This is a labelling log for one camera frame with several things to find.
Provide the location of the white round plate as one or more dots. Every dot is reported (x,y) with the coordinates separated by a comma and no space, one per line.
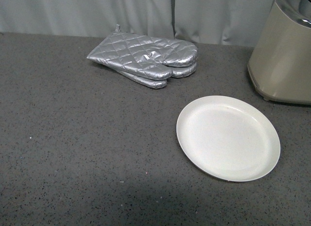
(228,138)

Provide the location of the beige toaster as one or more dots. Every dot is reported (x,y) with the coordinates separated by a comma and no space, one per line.
(280,65)

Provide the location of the lower silver oven mitt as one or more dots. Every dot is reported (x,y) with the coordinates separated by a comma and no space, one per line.
(158,84)

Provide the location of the silver oven mitt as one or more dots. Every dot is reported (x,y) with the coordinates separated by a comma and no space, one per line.
(144,56)
(158,84)

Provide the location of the upper silver oven mitt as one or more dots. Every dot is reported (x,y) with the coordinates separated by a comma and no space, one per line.
(144,56)

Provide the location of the grey curtain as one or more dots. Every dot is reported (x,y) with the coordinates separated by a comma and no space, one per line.
(226,22)

